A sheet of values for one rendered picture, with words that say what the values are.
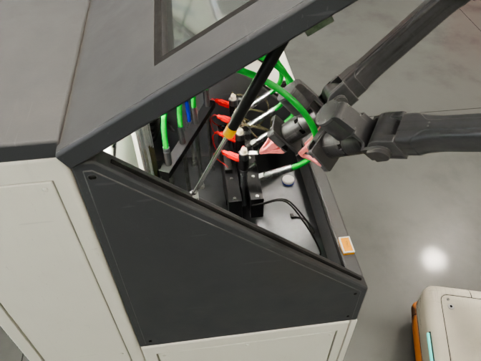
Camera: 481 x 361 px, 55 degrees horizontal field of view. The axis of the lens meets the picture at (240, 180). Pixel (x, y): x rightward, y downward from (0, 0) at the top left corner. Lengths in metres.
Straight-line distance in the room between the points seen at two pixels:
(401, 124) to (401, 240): 1.73
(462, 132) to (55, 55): 0.71
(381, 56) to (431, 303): 1.20
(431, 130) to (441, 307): 1.30
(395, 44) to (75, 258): 0.81
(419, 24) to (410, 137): 0.36
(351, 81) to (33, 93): 0.66
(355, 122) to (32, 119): 0.55
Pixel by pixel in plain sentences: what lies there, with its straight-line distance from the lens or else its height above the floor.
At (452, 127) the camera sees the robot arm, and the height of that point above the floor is 1.47.
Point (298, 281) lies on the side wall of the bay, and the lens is 1.08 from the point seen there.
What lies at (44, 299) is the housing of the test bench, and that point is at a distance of 1.09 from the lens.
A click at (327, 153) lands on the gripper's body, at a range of 0.98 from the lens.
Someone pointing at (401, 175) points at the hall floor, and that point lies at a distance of 2.87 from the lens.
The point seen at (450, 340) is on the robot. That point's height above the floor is 0.28.
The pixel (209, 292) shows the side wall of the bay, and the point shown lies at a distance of 1.07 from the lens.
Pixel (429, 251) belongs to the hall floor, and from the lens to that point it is 2.55.
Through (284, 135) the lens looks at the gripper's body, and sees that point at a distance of 1.15.
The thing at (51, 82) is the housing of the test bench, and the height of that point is 1.50.
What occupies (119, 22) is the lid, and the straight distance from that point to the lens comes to 0.91.
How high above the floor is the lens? 1.94
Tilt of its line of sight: 46 degrees down
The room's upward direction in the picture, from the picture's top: 1 degrees counter-clockwise
